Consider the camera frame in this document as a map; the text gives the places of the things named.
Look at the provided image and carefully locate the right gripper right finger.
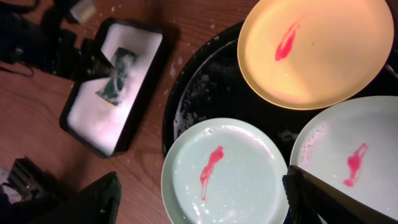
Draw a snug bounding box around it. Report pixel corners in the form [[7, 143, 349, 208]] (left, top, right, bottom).
[[282, 165, 397, 224]]

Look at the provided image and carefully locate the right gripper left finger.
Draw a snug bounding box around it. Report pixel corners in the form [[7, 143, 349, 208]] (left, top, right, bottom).
[[32, 171, 122, 224]]

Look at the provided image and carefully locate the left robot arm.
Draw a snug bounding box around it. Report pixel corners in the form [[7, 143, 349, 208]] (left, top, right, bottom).
[[1, 1, 114, 82]]

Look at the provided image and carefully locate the black rectangular foam tray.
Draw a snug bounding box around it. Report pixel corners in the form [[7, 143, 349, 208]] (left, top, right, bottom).
[[59, 18, 170, 159]]

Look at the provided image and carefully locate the yellow plate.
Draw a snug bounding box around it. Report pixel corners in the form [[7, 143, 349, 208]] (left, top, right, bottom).
[[237, 0, 394, 110]]

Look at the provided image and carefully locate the round black tray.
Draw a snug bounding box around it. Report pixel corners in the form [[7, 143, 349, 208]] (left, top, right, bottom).
[[162, 24, 397, 169]]

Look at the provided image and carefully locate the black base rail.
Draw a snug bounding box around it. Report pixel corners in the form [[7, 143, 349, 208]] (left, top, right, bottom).
[[1, 157, 67, 204]]

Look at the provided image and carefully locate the light green plate front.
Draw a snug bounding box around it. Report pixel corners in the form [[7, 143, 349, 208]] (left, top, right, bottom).
[[161, 118, 289, 223]]

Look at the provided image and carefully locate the light green plate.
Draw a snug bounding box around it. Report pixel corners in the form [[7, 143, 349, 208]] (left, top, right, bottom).
[[161, 118, 289, 223], [290, 96, 397, 219]]

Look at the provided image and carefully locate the green yellow sponge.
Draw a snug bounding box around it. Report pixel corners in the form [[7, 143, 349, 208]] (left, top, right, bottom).
[[95, 47, 139, 106]]

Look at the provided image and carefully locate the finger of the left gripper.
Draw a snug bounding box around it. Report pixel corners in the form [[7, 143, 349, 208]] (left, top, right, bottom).
[[73, 39, 114, 81]]

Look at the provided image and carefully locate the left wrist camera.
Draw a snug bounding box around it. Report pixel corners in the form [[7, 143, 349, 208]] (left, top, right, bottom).
[[70, 0, 96, 24]]

